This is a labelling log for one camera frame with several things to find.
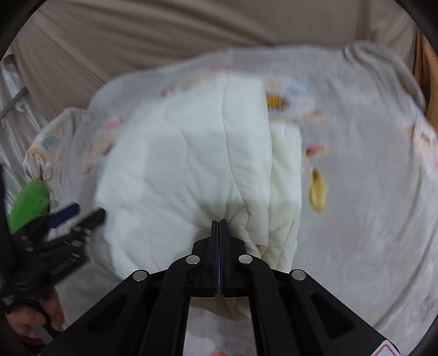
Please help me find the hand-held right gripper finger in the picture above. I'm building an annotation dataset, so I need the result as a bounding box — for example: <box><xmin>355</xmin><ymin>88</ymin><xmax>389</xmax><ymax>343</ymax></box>
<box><xmin>41</xmin><ymin>220</ymin><xmax>219</xmax><ymax>356</ymax></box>
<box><xmin>219</xmin><ymin>219</ymin><xmax>402</xmax><ymax>356</ymax></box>

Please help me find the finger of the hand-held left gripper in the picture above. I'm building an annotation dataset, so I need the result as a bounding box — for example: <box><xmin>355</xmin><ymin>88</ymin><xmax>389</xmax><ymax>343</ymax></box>
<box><xmin>70</xmin><ymin>207</ymin><xmax>106</xmax><ymax>235</ymax></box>
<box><xmin>47</xmin><ymin>203</ymin><xmax>81</xmax><ymax>229</ymax></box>

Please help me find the floral white quilt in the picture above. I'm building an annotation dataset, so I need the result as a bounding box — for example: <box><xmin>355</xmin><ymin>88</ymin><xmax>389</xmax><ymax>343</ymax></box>
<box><xmin>24</xmin><ymin>39</ymin><xmax>438</xmax><ymax>356</ymax></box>

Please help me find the person's left hand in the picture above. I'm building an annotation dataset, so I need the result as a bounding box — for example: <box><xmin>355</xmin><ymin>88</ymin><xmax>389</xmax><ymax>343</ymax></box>
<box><xmin>5</xmin><ymin>289</ymin><xmax>65</xmax><ymax>343</ymax></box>

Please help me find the beige bed sheet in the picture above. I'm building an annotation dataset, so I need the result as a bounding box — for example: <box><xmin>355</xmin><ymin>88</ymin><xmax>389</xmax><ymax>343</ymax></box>
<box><xmin>10</xmin><ymin>0</ymin><xmax>422</xmax><ymax>120</ymax></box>

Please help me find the wooden bed frame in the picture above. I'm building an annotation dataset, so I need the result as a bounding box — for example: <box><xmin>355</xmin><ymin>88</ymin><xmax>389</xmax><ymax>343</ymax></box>
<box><xmin>412</xmin><ymin>30</ymin><xmax>438</xmax><ymax>114</ymax></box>

